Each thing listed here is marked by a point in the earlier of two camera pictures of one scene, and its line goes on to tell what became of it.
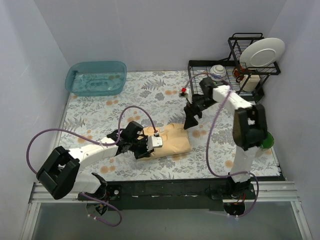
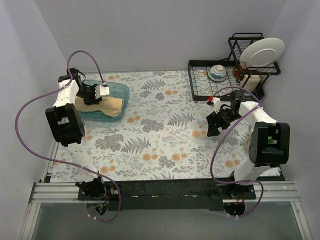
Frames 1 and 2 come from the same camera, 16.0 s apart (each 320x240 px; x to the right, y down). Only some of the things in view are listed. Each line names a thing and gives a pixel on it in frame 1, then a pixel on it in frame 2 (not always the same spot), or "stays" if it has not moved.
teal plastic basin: [94, 77] to [105, 102]
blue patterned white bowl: [218, 72] stays
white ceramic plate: [262, 52] stays
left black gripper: [144, 149] to [90, 97]
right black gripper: [192, 109] to [216, 120]
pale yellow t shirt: [175, 140] to [109, 105]
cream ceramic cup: [252, 84] stays
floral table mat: [151, 98] stays
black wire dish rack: [253, 82] stays
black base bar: [172, 195] stays
